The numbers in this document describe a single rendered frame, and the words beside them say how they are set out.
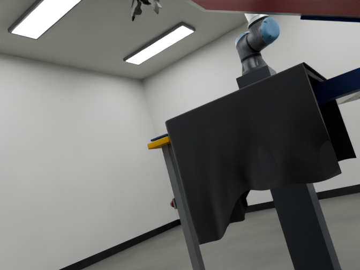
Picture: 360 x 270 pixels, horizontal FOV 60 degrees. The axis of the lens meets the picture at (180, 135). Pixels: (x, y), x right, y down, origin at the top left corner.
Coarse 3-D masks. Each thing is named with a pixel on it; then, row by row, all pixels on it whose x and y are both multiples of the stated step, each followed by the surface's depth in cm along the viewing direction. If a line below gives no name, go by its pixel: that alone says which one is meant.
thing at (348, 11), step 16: (192, 0) 139; (208, 0) 134; (224, 0) 129; (240, 0) 125; (256, 0) 121; (272, 0) 117; (288, 0) 113; (304, 0) 110; (320, 0) 107; (336, 0) 104; (352, 0) 101
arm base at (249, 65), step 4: (248, 56) 168; (252, 56) 167; (256, 56) 167; (260, 56) 168; (244, 60) 169; (248, 60) 168; (252, 60) 166; (256, 60) 166; (260, 60) 166; (244, 64) 169; (248, 64) 167; (252, 64) 165; (256, 64) 165; (260, 64) 166; (264, 64) 165; (244, 68) 169; (248, 68) 166; (252, 68) 165; (256, 68) 164; (244, 72) 168; (248, 72) 166
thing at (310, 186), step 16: (240, 80) 167; (256, 80) 162; (272, 192) 158; (288, 192) 154; (304, 192) 150; (288, 208) 154; (304, 208) 150; (320, 208) 161; (288, 224) 154; (304, 224) 150; (320, 224) 148; (288, 240) 154; (304, 240) 150; (320, 240) 146; (304, 256) 150; (320, 256) 146; (336, 256) 158
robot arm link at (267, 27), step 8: (248, 16) 161; (256, 16) 158; (264, 16) 157; (256, 24) 157; (264, 24) 154; (272, 24) 156; (256, 32) 158; (264, 32) 154; (272, 32) 156; (248, 40) 164; (256, 40) 160; (264, 40) 157; (272, 40) 157; (256, 48) 164
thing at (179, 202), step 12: (156, 144) 144; (168, 144) 147; (168, 156) 146; (168, 168) 146; (180, 180) 146; (180, 192) 143; (180, 204) 143; (180, 216) 143; (192, 228) 142; (192, 240) 139; (192, 252) 139; (192, 264) 139
